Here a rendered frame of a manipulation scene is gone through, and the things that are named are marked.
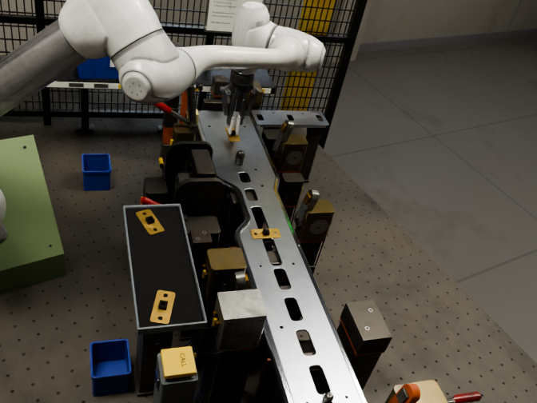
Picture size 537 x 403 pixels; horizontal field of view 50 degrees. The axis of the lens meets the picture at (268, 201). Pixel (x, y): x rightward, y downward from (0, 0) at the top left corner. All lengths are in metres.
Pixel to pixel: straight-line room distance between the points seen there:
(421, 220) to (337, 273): 1.65
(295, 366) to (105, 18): 0.86
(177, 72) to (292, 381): 0.73
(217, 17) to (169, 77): 1.13
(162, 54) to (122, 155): 1.15
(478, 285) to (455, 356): 1.44
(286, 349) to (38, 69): 0.84
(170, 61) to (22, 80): 0.34
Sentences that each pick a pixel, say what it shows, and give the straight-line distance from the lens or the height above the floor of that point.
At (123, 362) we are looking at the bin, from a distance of 1.68.
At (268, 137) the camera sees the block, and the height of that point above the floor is 0.98.
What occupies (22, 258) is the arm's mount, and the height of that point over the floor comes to 0.81.
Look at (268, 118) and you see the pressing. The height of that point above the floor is 1.00.
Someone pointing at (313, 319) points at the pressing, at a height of 1.00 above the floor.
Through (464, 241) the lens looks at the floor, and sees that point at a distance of 3.60.
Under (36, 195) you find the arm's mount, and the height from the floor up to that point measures 0.93.
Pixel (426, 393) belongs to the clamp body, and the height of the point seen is 1.06.
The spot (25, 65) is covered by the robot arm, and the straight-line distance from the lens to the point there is 1.38.
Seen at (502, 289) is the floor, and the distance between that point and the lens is 3.42.
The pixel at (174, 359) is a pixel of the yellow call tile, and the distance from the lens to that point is 1.13.
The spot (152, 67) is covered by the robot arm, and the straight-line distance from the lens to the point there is 1.23.
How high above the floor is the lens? 2.09
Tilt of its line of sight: 39 degrees down
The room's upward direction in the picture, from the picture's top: 13 degrees clockwise
